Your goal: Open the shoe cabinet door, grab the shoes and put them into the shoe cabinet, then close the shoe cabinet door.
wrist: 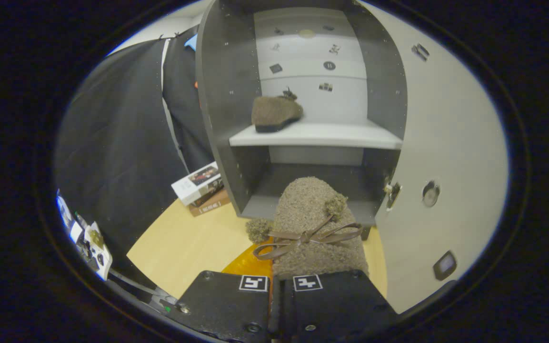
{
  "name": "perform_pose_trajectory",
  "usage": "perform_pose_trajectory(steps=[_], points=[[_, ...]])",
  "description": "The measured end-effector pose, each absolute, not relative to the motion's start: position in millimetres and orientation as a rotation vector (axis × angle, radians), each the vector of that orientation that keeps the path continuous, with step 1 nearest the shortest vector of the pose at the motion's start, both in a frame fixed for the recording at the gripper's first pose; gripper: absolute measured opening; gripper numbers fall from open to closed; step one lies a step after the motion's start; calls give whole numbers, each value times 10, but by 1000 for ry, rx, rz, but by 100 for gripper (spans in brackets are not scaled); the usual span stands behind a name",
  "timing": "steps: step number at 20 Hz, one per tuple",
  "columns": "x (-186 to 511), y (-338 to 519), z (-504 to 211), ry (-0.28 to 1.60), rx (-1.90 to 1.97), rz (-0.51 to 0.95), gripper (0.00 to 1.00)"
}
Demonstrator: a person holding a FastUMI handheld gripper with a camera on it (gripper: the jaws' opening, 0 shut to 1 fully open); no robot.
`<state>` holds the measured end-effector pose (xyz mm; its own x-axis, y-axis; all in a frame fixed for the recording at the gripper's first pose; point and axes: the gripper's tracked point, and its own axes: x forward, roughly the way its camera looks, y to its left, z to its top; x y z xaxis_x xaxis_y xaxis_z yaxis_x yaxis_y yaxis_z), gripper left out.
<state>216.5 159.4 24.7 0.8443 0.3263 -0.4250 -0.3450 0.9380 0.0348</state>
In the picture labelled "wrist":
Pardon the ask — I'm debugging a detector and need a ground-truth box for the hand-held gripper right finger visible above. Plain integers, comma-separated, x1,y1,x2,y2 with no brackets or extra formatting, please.
274,269,400,343

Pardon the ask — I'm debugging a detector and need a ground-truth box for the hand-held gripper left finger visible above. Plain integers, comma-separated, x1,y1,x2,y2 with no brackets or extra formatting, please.
175,238,275,343

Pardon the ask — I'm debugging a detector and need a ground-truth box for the brown fuzzy shoe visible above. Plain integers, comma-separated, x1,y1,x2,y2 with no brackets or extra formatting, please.
246,176,370,279
251,87,304,133

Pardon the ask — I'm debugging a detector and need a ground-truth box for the grey shoe cabinet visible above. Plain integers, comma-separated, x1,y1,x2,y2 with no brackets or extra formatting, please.
196,0,408,241

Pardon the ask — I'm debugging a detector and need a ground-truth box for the brown book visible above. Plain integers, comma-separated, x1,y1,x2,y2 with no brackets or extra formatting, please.
189,189,231,217

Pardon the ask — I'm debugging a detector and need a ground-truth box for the white cluttered board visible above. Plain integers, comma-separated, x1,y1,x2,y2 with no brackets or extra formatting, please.
57,191,113,282

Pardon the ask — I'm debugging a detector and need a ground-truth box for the black backdrop cloth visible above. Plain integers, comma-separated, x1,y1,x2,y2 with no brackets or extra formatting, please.
54,26,215,286

